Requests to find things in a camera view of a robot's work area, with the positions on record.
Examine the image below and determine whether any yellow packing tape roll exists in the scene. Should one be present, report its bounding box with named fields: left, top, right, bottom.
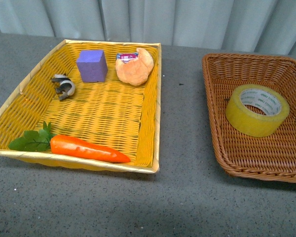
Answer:
left=225, top=84, right=290, bottom=137

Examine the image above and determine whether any yellow woven basket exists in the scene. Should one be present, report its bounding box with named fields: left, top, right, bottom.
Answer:
left=0, top=39, right=162, bottom=173

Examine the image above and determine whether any brown wicker basket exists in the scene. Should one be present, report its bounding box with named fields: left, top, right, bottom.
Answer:
left=202, top=53, right=296, bottom=183

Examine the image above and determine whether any toy croissant bread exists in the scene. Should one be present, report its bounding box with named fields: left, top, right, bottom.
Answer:
left=115, top=48, right=154, bottom=86

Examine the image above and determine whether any pink candy packet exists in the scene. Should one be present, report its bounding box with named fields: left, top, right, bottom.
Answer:
left=116, top=52, right=139, bottom=63

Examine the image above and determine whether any purple foam block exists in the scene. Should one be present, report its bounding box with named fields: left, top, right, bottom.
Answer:
left=76, top=49, right=108, bottom=83

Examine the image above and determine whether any black white panda figurine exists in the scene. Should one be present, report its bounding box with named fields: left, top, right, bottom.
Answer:
left=51, top=74, right=75, bottom=101

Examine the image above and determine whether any orange toy carrot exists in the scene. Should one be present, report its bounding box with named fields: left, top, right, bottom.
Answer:
left=8, top=122, right=131, bottom=163

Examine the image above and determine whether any grey-green curtain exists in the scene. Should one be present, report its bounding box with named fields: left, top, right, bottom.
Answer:
left=0, top=0, right=296, bottom=55

